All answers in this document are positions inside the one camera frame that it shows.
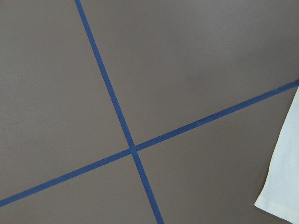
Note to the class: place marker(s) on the white long-sleeve cat shirt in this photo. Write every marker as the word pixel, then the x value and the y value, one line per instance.
pixel 280 193

